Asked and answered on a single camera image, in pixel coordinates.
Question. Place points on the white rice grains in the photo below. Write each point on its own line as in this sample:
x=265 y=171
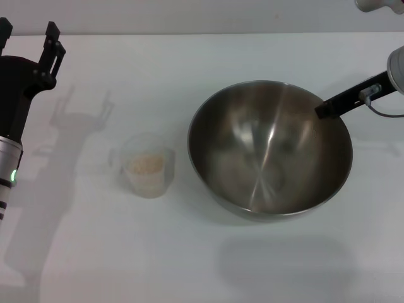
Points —
x=146 y=165

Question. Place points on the stainless steel mixing bowl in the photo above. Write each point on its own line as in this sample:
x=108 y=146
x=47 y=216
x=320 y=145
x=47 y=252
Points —
x=268 y=158

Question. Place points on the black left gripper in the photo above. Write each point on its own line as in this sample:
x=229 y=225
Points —
x=15 y=85

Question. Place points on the clear plastic measuring cup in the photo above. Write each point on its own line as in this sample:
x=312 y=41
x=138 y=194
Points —
x=164 y=176

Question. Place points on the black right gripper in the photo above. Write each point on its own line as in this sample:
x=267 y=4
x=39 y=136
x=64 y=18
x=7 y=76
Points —
x=369 y=91

